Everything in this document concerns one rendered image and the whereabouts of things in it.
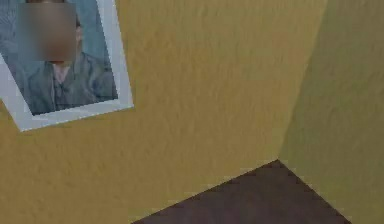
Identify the white framed portrait picture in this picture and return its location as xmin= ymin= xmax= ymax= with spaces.
xmin=0 ymin=0 xmax=135 ymax=133

